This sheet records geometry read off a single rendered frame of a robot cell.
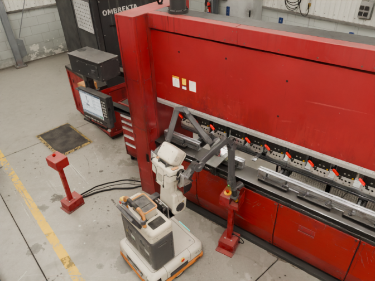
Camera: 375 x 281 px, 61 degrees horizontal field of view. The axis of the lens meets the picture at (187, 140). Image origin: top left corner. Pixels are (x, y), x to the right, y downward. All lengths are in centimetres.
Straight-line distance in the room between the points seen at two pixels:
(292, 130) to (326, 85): 50
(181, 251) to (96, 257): 100
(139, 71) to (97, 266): 211
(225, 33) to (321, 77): 84
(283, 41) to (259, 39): 20
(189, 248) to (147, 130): 135
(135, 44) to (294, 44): 149
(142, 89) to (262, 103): 127
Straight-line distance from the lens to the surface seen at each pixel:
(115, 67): 330
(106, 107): 332
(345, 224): 309
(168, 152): 281
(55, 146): 569
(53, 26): 970
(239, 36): 273
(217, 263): 367
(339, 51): 246
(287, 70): 264
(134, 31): 319
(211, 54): 294
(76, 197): 443
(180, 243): 347
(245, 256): 375
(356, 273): 347
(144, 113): 354
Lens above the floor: 304
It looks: 35 degrees down
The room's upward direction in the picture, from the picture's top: 2 degrees counter-clockwise
